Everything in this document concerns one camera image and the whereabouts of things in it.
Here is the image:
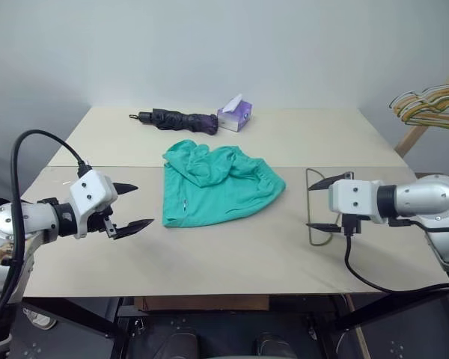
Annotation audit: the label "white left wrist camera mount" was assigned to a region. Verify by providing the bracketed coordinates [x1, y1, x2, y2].
[69, 169, 119, 239]

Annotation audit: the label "yellow wire hanger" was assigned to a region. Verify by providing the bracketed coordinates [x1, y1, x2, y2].
[391, 84, 449, 126]

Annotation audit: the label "black metal table frame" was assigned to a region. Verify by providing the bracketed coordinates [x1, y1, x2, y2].
[18, 294, 449, 359]

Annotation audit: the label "green shorts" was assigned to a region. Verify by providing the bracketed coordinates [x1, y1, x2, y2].
[161, 139, 287, 230]

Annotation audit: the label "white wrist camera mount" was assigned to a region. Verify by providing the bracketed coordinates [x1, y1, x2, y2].
[69, 169, 119, 239]
[328, 179, 385, 226]

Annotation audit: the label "thin light wooden strip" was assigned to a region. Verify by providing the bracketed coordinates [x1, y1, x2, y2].
[343, 294, 368, 359]

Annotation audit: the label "olive wire hanger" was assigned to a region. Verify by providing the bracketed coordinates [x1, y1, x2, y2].
[305, 168, 342, 248]

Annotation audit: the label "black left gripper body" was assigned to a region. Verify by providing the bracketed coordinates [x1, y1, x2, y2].
[85, 207, 117, 236]

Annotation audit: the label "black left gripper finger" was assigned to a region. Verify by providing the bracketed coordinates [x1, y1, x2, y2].
[110, 218, 156, 241]
[112, 182, 140, 196]

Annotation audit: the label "white tissue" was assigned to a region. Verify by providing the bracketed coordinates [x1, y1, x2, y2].
[224, 93, 245, 114]

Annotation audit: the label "dark rounded shape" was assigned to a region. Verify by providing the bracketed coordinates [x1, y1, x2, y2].
[163, 326, 200, 359]

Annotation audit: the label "wooden clothes rack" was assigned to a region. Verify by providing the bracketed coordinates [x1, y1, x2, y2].
[394, 55, 449, 156]

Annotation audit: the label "white sneaker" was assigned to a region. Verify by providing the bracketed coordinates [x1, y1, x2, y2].
[22, 307, 58, 331]

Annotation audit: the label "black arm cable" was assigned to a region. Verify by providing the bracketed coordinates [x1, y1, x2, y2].
[342, 214, 449, 294]
[0, 129, 93, 337]

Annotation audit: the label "black folded umbrella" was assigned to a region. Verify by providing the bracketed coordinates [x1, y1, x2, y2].
[129, 108, 220, 137]

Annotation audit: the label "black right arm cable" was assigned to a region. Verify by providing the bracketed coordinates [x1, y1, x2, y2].
[342, 214, 449, 294]

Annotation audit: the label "purple tissue box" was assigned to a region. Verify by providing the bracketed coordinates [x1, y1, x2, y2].
[216, 100, 255, 133]

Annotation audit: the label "brown cardboard under table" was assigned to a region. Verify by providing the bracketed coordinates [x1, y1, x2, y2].
[134, 295, 270, 313]

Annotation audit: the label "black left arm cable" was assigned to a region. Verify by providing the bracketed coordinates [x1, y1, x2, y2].
[0, 129, 93, 337]

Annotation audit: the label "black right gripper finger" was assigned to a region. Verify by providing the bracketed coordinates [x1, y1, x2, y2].
[306, 222, 342, 233]
[308, 171, 352, 191]

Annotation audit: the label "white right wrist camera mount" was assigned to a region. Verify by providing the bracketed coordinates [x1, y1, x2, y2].
[328, 179, 385, 226]

